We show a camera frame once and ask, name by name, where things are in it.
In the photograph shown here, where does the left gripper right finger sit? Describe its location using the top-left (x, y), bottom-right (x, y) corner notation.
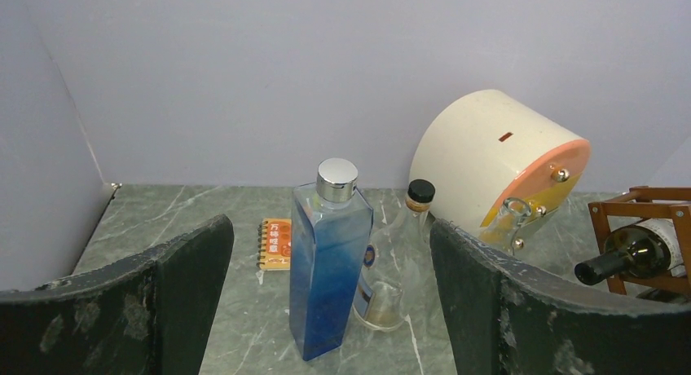
top-left (429, 219), bottom-right (690, 374)

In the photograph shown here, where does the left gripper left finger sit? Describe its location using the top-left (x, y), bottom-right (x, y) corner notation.
top-left (1, 214), bottom-right (234, 374)

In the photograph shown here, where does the clear glass bottle black cap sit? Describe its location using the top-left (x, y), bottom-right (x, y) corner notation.
top-left (352, 179), bottom-right (436, 332)

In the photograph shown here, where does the blue square glass bottle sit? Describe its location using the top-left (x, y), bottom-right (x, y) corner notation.
top-left (289, 157), bottom-right (373, 361)

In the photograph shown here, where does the dark green wine bottle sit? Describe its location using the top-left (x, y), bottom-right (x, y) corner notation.
top-left (574, 218), bottom-right (686, 285)

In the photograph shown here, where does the dark bottle white label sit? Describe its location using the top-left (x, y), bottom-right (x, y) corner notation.
top-left (636, 288), bottom-right (690, 304)

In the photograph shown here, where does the brown wooden wine rack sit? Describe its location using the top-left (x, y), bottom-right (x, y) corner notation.
top-left (574, 186), bottom-right (690, 297)

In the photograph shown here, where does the orange card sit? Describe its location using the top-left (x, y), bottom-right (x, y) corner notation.
top-left (257, 218), bottom-right (292, 271)

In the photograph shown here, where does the cream round drawer cabinet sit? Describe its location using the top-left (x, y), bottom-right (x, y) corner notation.
top-left (409, 90), bottom-right (591, 238)

